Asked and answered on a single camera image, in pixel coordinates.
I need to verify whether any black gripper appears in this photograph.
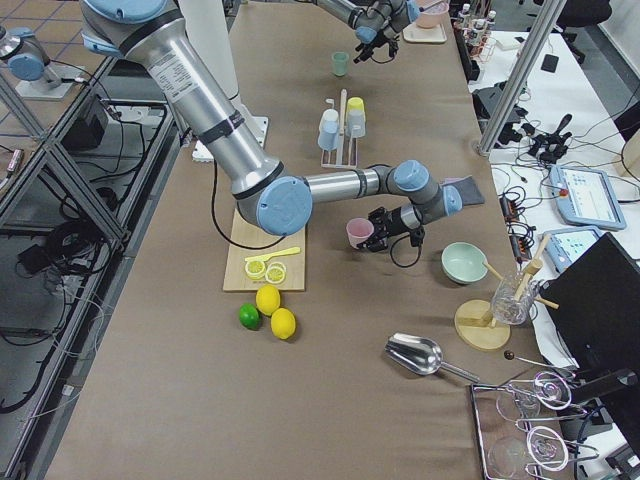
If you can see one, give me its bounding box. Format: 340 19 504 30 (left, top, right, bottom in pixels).
354 31 398 63
356 204 425 251

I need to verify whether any pink plastic cup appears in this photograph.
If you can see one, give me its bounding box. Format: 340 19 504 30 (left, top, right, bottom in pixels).
346 218 375 249

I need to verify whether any green plastic cup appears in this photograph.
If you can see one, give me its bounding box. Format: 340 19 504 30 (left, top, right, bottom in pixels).
331 51 349 77

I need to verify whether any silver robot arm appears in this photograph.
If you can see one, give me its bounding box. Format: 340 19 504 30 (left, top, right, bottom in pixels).
80 1 463 236
312 0 420 64

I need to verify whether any yellow plastic cup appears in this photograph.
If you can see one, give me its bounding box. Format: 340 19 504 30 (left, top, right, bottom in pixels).
346 96 366 120

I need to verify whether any grey plastic cup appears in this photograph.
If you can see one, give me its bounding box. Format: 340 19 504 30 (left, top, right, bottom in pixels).
346 109 366 139

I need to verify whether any white plastic cup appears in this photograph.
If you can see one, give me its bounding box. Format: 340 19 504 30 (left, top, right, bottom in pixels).
319 108 339 131

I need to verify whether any blue plastic cup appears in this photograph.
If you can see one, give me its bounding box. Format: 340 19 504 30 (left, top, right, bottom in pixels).
317 121 339 151

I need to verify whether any beige tray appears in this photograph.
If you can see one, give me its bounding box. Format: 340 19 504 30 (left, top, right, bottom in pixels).
402 20 447 44

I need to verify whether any pink bowl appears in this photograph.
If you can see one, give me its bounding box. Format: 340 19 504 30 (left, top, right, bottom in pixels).
415 0 449 29

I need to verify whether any yellow plastic knife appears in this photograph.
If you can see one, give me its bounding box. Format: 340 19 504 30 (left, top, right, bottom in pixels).
244 246 301 262

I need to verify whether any light green bowl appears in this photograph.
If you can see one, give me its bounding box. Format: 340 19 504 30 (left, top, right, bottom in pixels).
441 242 488 285

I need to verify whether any grey folded cloth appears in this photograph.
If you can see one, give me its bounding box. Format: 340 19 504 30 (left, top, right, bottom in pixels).
441 175 485 206

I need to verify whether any lemon slice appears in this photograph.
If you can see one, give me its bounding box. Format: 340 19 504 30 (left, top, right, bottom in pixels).
244 260 267 281
264 262 287 285

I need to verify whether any metal scoop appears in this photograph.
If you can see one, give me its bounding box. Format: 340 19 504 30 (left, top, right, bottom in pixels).
385 332 480 384

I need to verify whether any whole yellow lemon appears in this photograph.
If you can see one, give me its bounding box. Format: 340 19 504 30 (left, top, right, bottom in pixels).
255 284 281 316
270 307 297 340

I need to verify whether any wooden cutting board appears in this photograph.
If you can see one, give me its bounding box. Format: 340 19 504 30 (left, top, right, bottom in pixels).
223 211 306 292

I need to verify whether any green lime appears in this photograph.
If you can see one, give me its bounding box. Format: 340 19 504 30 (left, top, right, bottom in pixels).
238 303 262 330

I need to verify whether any clear glass mug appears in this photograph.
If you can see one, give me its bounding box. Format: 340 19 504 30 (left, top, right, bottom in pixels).
491 273 539 325

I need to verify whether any blue teach pendant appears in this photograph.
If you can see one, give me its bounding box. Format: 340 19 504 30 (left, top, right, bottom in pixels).
549 165 627 231
544 226 603 273

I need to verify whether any black monitor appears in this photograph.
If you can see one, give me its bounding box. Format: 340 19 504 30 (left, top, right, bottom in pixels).
541 233 639 373

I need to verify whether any white wire cup rack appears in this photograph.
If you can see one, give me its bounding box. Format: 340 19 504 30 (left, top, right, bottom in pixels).
320 89 358 169

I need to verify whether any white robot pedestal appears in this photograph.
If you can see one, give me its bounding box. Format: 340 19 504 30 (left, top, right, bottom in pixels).
177 0 269 147

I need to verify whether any aluminium frame post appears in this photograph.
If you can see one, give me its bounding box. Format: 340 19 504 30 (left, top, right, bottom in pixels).
476 0 566 157

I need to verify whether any metal wire glass rack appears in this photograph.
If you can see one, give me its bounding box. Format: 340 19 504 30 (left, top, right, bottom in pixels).
470 371 599 479

